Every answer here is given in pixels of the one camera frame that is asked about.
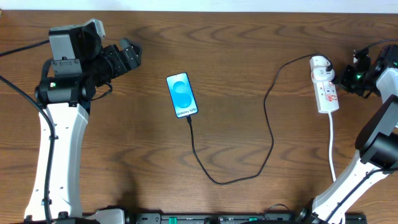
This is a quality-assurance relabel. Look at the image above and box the blue Galaxy smartphone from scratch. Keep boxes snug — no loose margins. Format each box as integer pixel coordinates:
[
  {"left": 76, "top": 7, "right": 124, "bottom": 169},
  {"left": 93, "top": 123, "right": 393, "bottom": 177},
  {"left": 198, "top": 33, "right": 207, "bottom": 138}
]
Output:
[{"left": 166, "top": 72, "right": 198, "bottom": 118}]

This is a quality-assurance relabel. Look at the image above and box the black USB charging cable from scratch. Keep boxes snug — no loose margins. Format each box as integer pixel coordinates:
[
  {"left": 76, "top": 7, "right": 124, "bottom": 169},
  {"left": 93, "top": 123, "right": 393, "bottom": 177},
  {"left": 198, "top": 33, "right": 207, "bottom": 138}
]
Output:
[{"left": 185, "top": 52, "right": 333, "bottom": 186}]

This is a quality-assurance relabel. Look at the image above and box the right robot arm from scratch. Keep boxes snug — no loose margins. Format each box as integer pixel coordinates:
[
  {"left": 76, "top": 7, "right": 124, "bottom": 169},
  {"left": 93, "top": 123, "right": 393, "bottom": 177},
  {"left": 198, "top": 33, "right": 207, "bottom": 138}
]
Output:
[{"left": 295, "top": 39, "right": 397, "bottom": 223}]

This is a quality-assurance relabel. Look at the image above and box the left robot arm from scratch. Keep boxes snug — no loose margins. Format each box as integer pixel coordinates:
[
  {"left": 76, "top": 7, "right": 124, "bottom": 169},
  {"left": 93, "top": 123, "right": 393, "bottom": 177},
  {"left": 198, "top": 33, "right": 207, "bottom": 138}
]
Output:
[{"left": 24, "top": 19, "right": 142, "bottom": 223}]

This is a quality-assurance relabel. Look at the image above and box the white USB charger plug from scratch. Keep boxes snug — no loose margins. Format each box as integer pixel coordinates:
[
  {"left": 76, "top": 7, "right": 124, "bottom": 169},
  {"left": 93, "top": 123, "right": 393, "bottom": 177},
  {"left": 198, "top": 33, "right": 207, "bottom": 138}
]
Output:
[{"left": 310, "top": 55, "right": 331, "bottom": 70}]

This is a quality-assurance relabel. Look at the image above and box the white power strip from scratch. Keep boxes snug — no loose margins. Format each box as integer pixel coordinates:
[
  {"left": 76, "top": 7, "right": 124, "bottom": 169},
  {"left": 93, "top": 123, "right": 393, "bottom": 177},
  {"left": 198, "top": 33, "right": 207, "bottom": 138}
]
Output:
[{"left": 311, "top": 67, "right": 340, "bottom": 114}]

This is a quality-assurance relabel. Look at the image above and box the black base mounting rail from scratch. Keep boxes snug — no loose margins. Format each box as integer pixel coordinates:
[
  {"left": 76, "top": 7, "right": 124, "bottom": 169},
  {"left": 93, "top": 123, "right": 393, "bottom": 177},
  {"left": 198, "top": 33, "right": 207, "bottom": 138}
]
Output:
[{"left": 126, "top": 212, "right": 303, "bottom": 224}]

